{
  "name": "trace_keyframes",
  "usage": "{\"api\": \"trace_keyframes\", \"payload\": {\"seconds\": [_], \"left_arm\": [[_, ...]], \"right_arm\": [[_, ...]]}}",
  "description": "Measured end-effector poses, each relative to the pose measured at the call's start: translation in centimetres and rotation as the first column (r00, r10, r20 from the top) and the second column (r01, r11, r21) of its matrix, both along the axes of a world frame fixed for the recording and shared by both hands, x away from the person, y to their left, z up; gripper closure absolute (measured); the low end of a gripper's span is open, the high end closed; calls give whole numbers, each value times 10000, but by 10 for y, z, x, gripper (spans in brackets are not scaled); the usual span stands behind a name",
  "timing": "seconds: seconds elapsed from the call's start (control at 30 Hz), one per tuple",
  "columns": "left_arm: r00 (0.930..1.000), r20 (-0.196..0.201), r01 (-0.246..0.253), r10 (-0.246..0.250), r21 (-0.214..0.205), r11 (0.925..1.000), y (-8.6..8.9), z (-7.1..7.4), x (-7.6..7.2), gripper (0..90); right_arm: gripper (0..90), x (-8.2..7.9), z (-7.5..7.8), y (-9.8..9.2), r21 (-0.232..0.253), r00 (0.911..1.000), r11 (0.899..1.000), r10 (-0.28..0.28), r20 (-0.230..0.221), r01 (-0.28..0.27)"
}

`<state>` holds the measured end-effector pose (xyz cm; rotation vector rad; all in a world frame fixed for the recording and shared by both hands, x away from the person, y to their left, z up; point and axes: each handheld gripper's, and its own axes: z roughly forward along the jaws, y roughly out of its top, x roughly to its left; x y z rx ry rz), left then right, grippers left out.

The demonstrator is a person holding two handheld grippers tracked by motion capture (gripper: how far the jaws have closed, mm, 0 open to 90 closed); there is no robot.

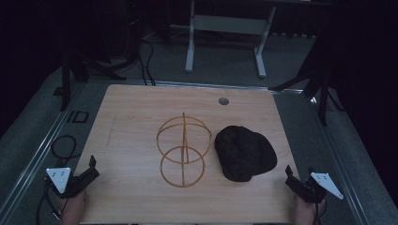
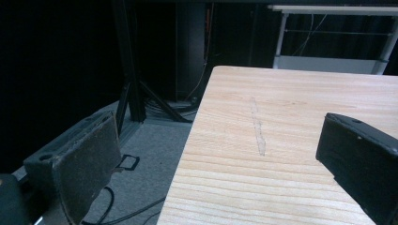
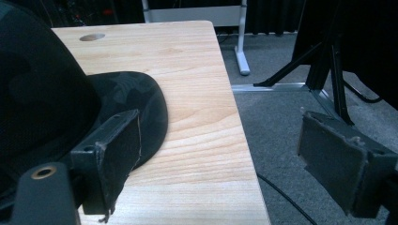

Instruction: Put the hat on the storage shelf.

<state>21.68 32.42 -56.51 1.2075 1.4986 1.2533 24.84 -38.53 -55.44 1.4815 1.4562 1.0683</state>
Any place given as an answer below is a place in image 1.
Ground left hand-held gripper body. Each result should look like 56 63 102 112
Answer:
45 167 91 200

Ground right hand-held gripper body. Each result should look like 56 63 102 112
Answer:
294 171 344 204

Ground person's right hand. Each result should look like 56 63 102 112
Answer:
294 196 323 225

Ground person's left hand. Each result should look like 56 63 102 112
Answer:
60 189 89 225

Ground black cap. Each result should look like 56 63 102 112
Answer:
214 125 278 183

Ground black tripod stand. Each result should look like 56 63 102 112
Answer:
269 46 346 127
59 46 128 113

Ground right hand-held gripper cable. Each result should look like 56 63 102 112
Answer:
314 198 329 225

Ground hand-held gripper cable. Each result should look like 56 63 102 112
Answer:
314 198 329 225
35 181 69 225

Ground silver metal floor rail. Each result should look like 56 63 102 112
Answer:
0 82 86 219
300 90 375 225

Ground black looped floor cable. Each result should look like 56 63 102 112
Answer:
50 134 78 168

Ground left hand-held gripper cable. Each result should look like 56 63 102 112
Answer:
35 181 69 225

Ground gold wire hat stand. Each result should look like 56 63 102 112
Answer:
156 112 213 188

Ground black hanging cables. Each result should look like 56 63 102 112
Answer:
136 37 157 86

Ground white metal desk frame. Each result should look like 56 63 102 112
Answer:
184 0 278 80

